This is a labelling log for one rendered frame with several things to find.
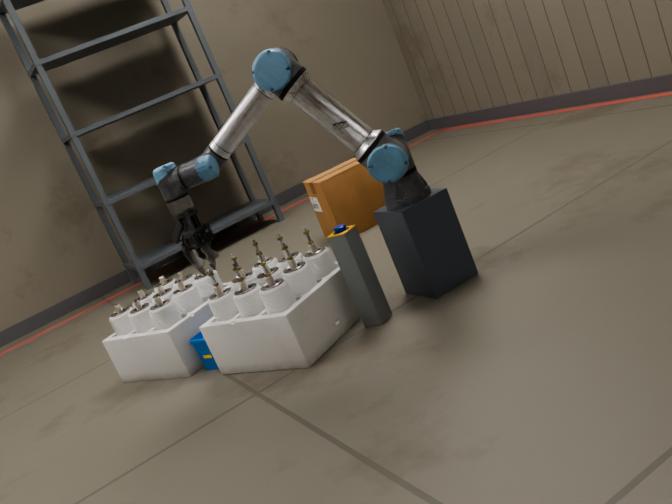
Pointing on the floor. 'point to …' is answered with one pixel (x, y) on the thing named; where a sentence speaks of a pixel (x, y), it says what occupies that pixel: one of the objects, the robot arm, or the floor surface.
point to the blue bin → (203, 351)
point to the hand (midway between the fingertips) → (207, 268)
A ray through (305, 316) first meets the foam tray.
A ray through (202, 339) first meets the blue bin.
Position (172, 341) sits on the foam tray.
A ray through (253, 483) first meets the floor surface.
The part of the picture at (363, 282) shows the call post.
